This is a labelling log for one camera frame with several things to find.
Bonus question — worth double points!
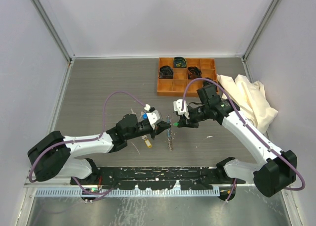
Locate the blue-handled keyring with rings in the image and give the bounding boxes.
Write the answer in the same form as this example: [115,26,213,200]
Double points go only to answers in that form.
[166,115,174,151]

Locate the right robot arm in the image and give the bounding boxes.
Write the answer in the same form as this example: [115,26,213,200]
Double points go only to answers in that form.
[173,84,297,197]

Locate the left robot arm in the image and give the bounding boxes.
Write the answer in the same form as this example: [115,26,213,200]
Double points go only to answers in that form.
[27,111,171,184]

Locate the blue tag key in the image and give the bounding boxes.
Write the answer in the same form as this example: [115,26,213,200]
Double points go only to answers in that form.
[140,111,148,120]

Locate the yellow tag key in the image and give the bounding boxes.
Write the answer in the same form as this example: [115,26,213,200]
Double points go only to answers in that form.
[141,135,152,148]

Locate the rolled brown belt middle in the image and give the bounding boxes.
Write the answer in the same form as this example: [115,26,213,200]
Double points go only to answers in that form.
[187,66,202,80]

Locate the wooden compartment tray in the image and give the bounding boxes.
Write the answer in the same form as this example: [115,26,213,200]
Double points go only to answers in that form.
[157,57,217,96]

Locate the rolled belt left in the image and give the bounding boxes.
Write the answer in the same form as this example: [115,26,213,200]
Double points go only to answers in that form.
[158,65,174,79]

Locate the rolled belt top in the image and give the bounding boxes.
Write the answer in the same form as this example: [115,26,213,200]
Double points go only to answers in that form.
[173,56,187,68]

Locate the cream cloth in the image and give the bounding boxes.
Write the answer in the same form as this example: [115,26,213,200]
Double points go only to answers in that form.
[217,75,278,134]

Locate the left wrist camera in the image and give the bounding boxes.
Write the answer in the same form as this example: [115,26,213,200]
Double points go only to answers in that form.
[146,110,162,130]

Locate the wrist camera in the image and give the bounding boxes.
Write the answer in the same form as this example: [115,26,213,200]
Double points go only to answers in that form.
[173,99,190,119]
[146,110,162,130]

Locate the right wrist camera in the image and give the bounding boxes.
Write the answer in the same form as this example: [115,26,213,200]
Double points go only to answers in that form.
[173,99,190,119]

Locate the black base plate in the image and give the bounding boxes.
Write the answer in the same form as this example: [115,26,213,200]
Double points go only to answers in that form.
[78,167,234,190]

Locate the grey cable duct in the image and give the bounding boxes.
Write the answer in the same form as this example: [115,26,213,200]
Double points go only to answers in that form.
[35,187,220,197]

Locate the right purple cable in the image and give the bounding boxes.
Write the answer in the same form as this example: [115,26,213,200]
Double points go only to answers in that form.
[181,77,306,202]

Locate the aluminium rail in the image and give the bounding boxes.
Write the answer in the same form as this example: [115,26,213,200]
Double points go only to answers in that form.
[24,166,257,187]

